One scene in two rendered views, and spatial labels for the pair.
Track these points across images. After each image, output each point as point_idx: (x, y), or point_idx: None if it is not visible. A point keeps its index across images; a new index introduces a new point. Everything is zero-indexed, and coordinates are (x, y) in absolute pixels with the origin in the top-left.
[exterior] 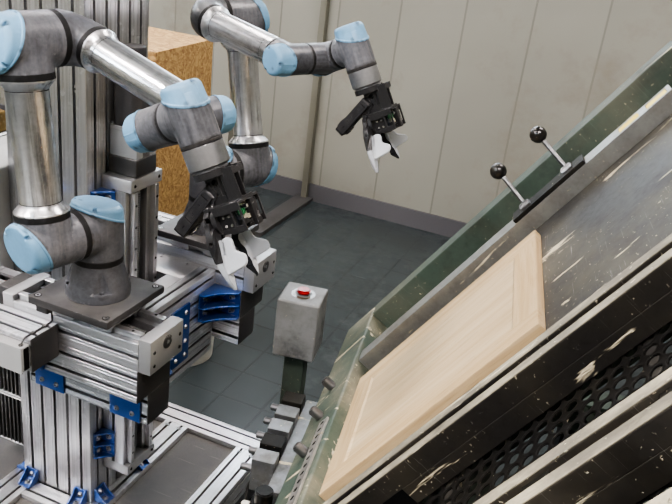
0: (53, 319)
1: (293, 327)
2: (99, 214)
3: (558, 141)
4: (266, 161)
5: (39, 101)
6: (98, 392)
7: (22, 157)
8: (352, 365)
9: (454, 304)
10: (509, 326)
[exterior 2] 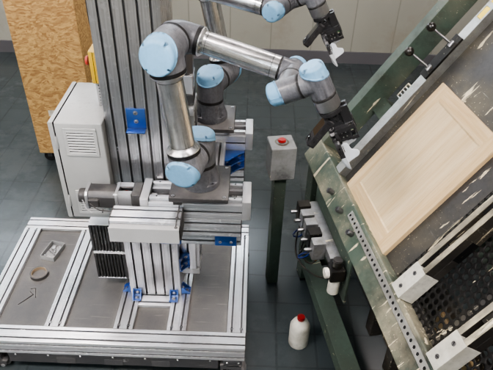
0: (179, 205)
1: (282, 163)
2: (208, 139)
3: (420, 21)
4: (236, 67)
5: (183, 85)
6: (205, 236)
7: (177, 122)
8: (339, 177)
9: (403, 132)
10: (475, 144)
